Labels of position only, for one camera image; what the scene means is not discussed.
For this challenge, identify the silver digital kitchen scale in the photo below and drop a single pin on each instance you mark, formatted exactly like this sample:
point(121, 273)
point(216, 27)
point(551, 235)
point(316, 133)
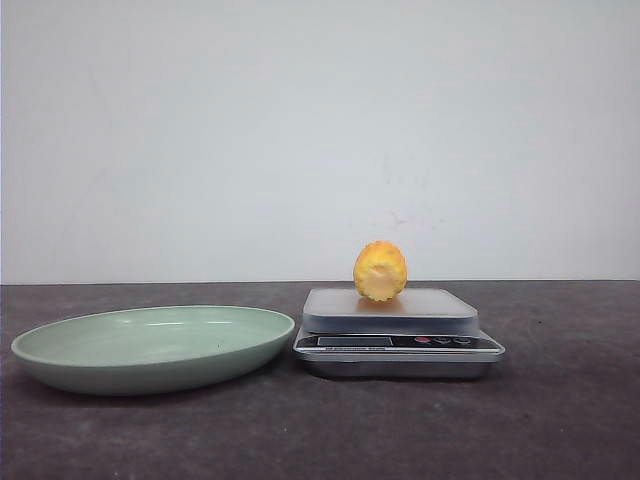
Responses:
point(421, 333)

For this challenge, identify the light green oval plate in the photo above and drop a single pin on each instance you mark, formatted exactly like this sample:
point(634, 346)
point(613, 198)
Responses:
point(152, 350)

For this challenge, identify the yellow corn cob piece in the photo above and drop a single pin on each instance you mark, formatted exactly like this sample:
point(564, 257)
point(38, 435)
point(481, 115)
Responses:
point(380, 271)

